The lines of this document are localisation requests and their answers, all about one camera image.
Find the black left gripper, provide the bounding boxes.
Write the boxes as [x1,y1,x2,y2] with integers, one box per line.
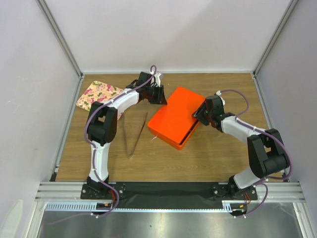
[145,85,167,106]

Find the orange box lid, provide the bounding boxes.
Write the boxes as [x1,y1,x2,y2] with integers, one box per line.
[147,86,206,145]

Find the orange chocolate box base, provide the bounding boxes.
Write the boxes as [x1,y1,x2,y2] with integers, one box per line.
[147,120,199,150]

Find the steel serving tongs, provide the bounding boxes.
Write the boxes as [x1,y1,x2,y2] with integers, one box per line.
[121,113,148,159]

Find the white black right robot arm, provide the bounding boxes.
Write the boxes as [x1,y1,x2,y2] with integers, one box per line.
[192,95,291,199]

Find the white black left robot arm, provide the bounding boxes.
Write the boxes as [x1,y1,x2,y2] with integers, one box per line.
[84,69,167,198]

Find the floral pattern tray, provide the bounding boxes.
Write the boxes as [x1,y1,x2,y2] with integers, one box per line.
[76,81,123,111]

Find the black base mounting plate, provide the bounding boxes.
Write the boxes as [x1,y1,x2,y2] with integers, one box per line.
[80,181,258,210]

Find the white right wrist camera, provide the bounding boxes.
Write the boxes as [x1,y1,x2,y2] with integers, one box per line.
[215,90,225,106]

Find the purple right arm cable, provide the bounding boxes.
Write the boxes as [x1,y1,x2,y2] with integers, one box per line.
[220,89,295,219]

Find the grey slotted cable duct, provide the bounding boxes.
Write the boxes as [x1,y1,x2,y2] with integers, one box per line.
[46,201,247,213]

